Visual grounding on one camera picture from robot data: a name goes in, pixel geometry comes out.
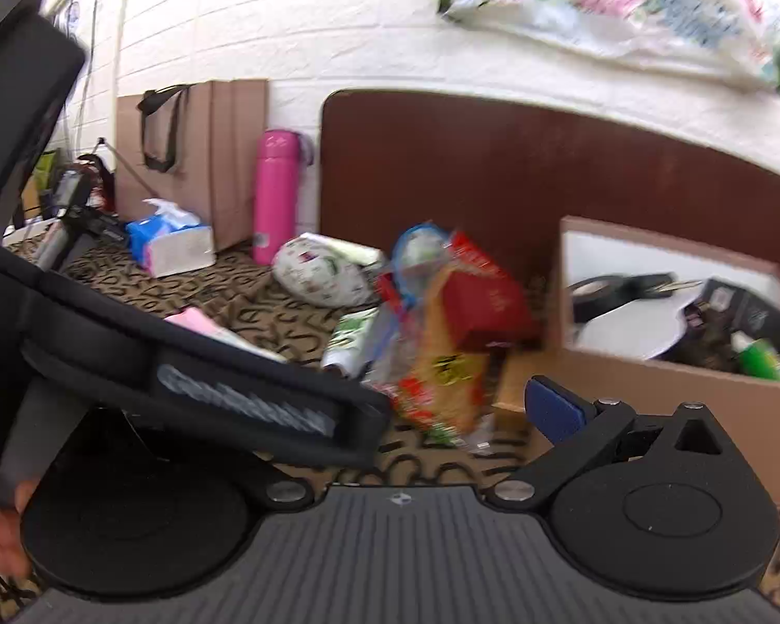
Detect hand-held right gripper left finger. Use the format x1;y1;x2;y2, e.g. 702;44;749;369
253;464;316;509

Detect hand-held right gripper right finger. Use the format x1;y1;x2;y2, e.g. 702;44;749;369
487;375;748;511

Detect brown cardboard box white inside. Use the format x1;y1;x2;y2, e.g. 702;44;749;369
494;214;780;508

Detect desktop with patterned brown cloth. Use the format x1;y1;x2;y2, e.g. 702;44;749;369
0;234;780;624

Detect person's left hand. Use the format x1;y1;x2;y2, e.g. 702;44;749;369
0;477;40;581

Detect pink notepad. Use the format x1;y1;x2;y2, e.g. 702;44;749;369
164;307;288;365

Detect pile of snack packets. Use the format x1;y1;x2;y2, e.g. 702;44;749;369
364;221;501;451

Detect black tape roll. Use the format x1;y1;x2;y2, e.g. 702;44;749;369
568;273;675;326

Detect blue and white tissue pack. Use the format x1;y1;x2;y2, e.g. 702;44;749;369
125;198;217;278

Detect red carton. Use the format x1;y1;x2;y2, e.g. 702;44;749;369
440;230;542;353

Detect green and white packet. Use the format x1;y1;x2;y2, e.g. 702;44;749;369
321;307;382;379

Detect green bottle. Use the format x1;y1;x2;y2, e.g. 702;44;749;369
731;331;780;382

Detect white floral pouch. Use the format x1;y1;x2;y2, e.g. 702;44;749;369
271;234;374;308

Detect small black box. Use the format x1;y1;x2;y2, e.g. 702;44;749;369
679;277;780;353

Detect pink thermos bottle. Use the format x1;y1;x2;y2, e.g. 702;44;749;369
252;128;308;266

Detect dark brown wooden board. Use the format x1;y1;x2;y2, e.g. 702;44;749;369
318;89;780;288

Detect white and green tube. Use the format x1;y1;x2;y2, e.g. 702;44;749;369
299;232;386;269

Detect brown paper bag black handles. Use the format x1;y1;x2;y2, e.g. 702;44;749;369
115;78;270;253

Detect white wall cable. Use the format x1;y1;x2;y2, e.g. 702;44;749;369
112;0;139;100

